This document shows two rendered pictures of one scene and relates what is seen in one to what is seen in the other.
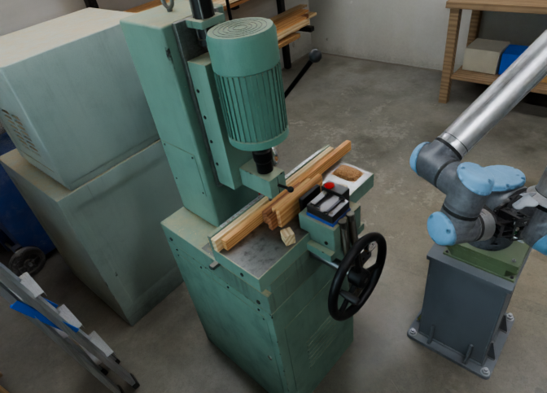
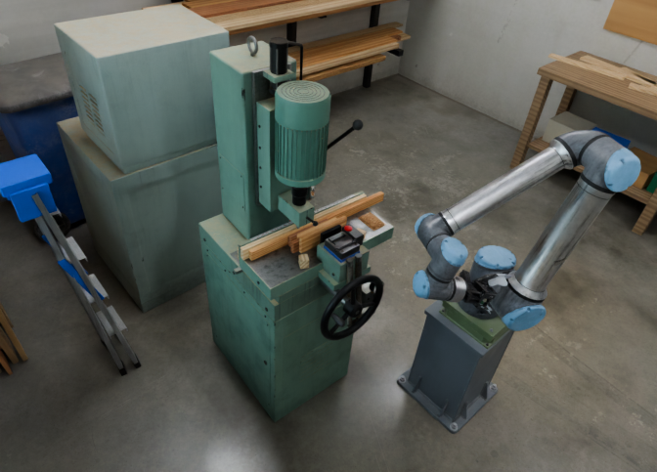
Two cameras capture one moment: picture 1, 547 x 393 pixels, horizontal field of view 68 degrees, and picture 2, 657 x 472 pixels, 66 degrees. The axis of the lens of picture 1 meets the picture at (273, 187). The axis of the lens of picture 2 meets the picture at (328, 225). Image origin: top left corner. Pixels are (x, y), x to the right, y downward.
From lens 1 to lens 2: 0.60 m
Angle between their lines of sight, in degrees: 2
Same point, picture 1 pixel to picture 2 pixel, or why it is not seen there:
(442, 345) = (424, 397)
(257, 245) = (277, 262)
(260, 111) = (303, 157)
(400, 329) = (392, 375)
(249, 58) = (303, 118)
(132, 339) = (141, 324)
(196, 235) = (228, 241)
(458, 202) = (436, 266)
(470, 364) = (443, 417)
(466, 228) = (438, 287)
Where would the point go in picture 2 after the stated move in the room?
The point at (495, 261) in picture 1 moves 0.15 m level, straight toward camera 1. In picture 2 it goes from (476, 327) to (458, 349)
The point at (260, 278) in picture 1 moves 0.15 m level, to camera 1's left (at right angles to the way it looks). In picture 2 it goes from (272, 288) to (228, 284)
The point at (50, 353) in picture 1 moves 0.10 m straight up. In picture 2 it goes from (62, 319) to (57, 306)
